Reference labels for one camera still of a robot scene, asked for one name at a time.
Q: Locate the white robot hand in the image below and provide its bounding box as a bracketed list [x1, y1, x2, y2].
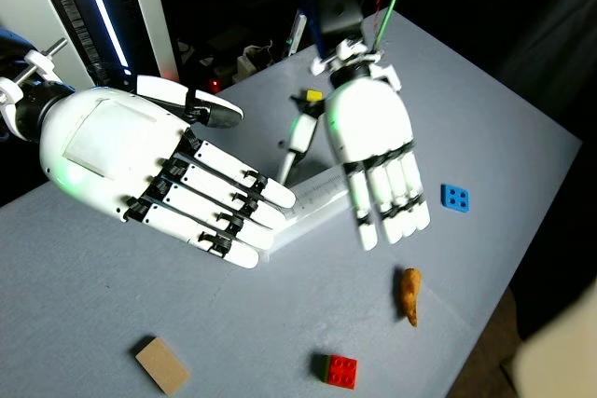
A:
[37, 74, 298, 271]
[278, 75, 432, 252]

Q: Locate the large translucent plastic syringe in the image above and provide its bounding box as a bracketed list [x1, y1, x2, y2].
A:
[265, 169, 355, 262]

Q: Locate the blue block with four holes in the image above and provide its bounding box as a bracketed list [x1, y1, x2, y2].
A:
[440, 183, 471, 213]

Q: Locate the brown toy chicken wing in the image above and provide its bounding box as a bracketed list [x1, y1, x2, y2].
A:
[400, 267, 423, 327]

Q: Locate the tan wooden block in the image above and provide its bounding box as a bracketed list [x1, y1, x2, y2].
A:
[134, 336, 191, 397]

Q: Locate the red and green toy brick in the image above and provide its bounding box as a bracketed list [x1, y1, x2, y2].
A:
[316, 353, 359, 391]

